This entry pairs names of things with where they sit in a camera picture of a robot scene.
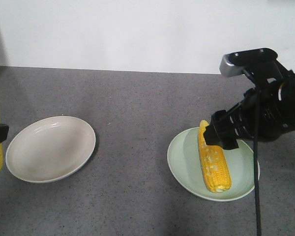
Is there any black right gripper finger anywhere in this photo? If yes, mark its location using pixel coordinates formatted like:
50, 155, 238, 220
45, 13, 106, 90
203, 125, 238, 149
210, 110, 232, 132

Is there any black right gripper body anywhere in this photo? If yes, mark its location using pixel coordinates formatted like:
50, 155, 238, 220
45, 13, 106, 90
227, 80, 295, 142

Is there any white-speckled yellow corn cob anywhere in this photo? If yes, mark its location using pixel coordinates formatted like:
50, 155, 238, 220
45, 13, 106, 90
198, 120, 232, 193

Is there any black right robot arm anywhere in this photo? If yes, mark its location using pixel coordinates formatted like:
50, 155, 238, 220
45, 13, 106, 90
204, 75, 295, 150

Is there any light green plate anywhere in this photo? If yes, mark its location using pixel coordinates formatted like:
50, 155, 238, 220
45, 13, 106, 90
167, 127, 255, 202

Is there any white plate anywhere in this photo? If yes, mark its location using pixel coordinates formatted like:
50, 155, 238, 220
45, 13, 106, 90
5, 116, 96, 183

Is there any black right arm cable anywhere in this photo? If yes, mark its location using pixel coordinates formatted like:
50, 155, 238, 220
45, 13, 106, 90
252, 90, 263, 236

